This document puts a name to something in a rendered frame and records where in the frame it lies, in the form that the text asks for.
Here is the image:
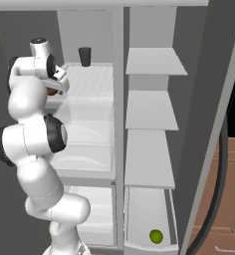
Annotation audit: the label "brown cupboard drawers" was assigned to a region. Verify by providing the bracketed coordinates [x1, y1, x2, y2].
[188, 134, 235, 255]

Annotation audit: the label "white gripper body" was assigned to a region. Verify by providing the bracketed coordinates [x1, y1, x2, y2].
[40, 74, 71, 97]

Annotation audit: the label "clear crisper drawer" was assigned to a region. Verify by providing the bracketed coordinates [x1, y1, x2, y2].
[49, 142, 116, 173]
[53, 99, 116, 147]

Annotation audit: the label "green lime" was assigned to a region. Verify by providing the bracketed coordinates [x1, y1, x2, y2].
[148, 229, 164, 244]

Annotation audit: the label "white freezer drawer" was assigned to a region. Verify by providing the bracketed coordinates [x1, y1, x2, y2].
[63, 185, 119, 249]
[123, 186, 180, 255]

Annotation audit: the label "grey fridge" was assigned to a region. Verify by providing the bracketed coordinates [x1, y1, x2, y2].
[0, 0, 211, 255]

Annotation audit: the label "dark grey fridge door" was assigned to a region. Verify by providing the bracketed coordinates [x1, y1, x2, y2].
[0, 0, 58, 255]
[175, 0, 235, 255]

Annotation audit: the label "white fridge shelf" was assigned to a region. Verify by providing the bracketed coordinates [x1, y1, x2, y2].
[123, 128, 176, 190]
[124, 47, 189, 77]
[124, 90, 180, 131]

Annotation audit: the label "brown kiwi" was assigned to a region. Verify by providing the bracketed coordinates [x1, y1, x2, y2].
[46, 87, 58, 98]

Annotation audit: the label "ribbed glass fridge shelf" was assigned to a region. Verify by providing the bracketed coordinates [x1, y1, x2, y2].
[44, 62, 116, 112]

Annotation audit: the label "black cup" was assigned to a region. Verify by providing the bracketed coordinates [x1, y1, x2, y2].
[78, 47, 92, 68]

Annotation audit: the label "black fridge door handle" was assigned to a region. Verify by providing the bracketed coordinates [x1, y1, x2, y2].
[185, 116, 231, 255]

